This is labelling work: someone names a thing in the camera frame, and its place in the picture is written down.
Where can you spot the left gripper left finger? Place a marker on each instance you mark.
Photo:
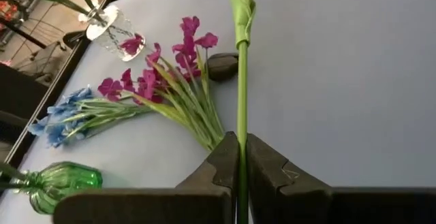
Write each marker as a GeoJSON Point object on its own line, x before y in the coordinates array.
{"type": "Point", "coordinates": [153, 205]}

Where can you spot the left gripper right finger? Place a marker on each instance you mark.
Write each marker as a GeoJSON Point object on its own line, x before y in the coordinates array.
{"type": "Point", "coordinates": [340, 206]}

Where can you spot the black artificial tulip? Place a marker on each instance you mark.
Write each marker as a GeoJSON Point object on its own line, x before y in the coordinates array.
{"type": "Point", "coordinates": [242, 98]}
{"type": "Point", "coordinates": [223, 66]}

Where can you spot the green glass vase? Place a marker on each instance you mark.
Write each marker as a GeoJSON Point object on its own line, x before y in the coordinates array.
{"type": "Point", "coordinates": [64, 183]}

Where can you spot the clear glass vase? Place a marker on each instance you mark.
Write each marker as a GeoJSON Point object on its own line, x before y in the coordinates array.
{"type": "Point", "coordinates": [116, 36]}

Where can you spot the black aluminium table frame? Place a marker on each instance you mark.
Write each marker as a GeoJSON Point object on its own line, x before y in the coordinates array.
{"type": "Point", "coordinates": [71, 64]}

